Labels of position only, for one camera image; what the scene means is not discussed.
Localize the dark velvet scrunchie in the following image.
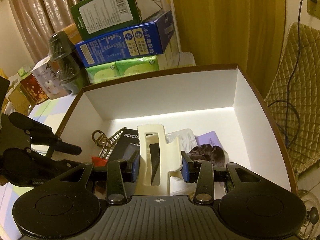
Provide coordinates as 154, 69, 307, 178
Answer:
187, 144, 227, 167

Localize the black Flyco shaver box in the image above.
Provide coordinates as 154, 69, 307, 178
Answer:
107, 128, 139, 163

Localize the cream white hair claw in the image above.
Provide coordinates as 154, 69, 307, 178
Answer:
135, 124, 182, 196

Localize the clear floss pick box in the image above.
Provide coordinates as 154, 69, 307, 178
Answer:
166, 128, 197, 153

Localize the purple cosmetic tube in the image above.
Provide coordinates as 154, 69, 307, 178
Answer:
195, 131, 223, 148

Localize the leopard pattern hair claw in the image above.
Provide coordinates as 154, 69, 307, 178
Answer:
92, 127, 126, 160

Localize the checkered tablecloth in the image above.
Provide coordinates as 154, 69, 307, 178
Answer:
1, 94, 75, 239

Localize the brown cardboard carton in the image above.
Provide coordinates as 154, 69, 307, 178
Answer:
8, 85, 31, 116

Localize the red gift envelope box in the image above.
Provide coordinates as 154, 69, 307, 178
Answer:
20, 73, 49, 105

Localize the brown cardboard storage box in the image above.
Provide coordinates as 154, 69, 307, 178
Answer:
56, 64, 298, 193

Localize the white humidifier box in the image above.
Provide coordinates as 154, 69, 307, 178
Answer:
31, 56, 70, 100

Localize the dark green plastic jar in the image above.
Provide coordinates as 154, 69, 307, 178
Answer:
48, 30, 89, 94

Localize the left green tissue pack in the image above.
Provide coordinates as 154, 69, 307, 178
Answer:
86, 62, 120, 84

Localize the green tissue pack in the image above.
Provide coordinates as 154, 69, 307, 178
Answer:
86, 62, 120, 84
115, 56, 159, 76

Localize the right green tissue pack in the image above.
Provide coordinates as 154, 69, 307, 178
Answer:
115, 56, 159, 76

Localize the quilted chair cushion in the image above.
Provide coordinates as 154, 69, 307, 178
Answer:
265, 22, 319, 174

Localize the blue product box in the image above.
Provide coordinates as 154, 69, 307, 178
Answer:
75, 10, 175, 68

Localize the green white product box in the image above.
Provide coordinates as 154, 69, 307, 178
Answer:
71, 0, 162, 41

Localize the wall power outlet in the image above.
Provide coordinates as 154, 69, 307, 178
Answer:
307, 0, 320, 19

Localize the black power cable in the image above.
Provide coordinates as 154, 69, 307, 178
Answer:
267, 0, 312, 149

